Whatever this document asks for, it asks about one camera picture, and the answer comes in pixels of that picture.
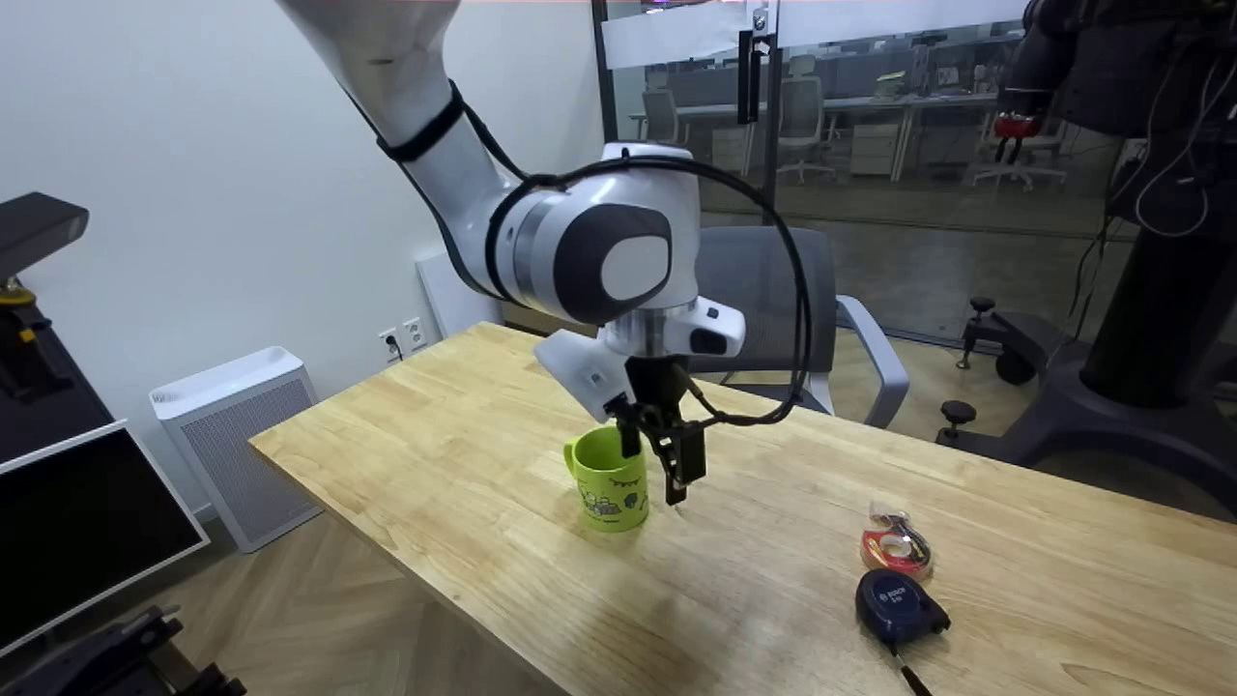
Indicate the white panel against wall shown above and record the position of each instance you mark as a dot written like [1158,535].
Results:
[452,299]

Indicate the green mug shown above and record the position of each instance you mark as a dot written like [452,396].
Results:
[613,484]

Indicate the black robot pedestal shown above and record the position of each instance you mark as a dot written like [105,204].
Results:
[1158,74]

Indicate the wall power outlet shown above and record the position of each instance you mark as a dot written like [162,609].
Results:
[405,337]

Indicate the red orange small packet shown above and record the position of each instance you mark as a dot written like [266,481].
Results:
[896,544]

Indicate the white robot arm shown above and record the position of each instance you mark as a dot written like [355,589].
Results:
[610,248]

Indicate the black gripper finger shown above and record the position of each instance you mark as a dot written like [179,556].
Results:
[627,429]
[676,473]

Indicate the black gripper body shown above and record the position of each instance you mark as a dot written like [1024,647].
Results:
[654,393]

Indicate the black monitor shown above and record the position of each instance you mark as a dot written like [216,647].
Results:
[78,525]

